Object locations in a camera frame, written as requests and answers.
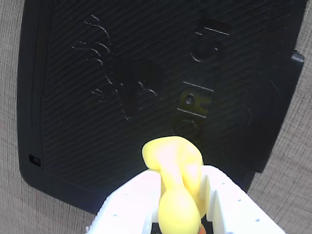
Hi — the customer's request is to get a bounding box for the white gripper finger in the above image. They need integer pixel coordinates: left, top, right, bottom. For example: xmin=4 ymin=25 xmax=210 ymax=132
xmin=199 ymin=165 xmax=286 ymax=234
xmin=85 ymin=169 xmax=163 ymax=234

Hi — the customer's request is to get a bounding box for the black plastic case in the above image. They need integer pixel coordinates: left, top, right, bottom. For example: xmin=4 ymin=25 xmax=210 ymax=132
xmin=16 ymin=0 xmax=305 ymax=215

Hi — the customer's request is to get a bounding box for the yellow rubber duck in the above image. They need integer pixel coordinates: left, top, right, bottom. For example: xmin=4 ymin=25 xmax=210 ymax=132
xmin=141 ymin=136 xmax=205 ymax=234

